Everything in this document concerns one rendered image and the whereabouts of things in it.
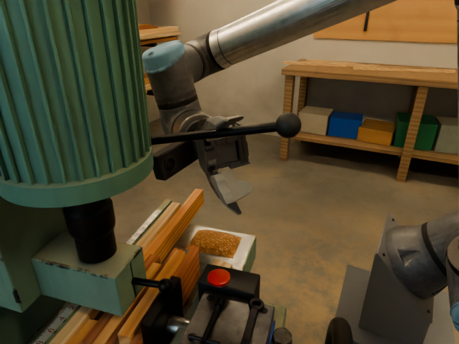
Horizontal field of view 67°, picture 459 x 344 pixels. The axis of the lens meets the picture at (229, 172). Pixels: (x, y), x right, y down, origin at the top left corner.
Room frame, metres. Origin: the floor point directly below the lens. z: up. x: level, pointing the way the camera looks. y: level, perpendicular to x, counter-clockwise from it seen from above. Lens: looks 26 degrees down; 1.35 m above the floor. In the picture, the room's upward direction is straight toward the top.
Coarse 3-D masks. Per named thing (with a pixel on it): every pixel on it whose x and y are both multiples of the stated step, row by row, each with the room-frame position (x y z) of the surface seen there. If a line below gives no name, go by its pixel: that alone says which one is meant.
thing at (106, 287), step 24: (72, 240) 0.41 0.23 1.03; (48, 264) 0.36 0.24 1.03; (72, 264) 0.36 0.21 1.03; (96, 264) 0.36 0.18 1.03; (120, 264) 0.36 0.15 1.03; (144, 264) 0.40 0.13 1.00; (48, 288) 0.37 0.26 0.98; (72, 288) 0.35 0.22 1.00; (96, 288) 0.34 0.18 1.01; (120, 288) 0.34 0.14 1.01; (120, 312) 0.33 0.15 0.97
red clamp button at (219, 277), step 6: (216, 270) 0.36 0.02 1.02; (222, 270) 0.36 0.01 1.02; (210, 276) 0.35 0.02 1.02; (216, 276) 0.35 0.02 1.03; (222, 276) 0.35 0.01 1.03; (228, 276) 0.35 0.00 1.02; (210, 282) 0.34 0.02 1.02; (216, 282) 0.34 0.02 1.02; (222, 282) 0.34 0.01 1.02; (228, 282) 0.34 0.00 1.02
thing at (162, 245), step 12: (192, 204) 0.67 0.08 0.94; (180, 216) 0.62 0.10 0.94; (192, 216) 0.67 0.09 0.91; (168, 228) 0.58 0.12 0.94; (180, 228) 0.60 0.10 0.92; (156, 240) 0.54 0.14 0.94; (168, 240) 0.55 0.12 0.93; (144, 252) 0.50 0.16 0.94; (156, 252) 0.51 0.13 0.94; (168, 252) 0.55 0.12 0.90; (96, 312) 0.36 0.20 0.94; (84, 336) 0.32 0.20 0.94
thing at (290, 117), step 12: (276, 120) 0.45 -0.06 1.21; (288, 120) 0.43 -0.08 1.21; (300, 120) 0.44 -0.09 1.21; (180, 132) 0.50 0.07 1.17; (192, 132) 0.48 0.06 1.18; (204, 132) 0.48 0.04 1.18; (216, 132) 0.47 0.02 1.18; (228, 132) 0.46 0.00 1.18; (240, 132) 0.46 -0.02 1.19; (252, 132) 0.46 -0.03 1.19; (264, 132) 0.45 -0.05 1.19; (288, 132) 0.43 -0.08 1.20; (156, 144) 0.50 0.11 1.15
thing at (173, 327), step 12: (180, 288) 0.37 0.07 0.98; (156, 300) 0.33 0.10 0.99; (168, 300) 0.34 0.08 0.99; (180, 300) 0.37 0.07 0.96; (156, 312) 0.32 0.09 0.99; (168, 312) 0.33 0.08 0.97; (180, 312) 0.37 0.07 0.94; (144, 324) 0.30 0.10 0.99; (156, 324) 0.31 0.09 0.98; (168, 324) 0.33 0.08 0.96; (180, 324) 0.32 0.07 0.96; (144, 336) 0.30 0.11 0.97; (156, 336) 0.30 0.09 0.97; (168, 336) 0.33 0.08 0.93
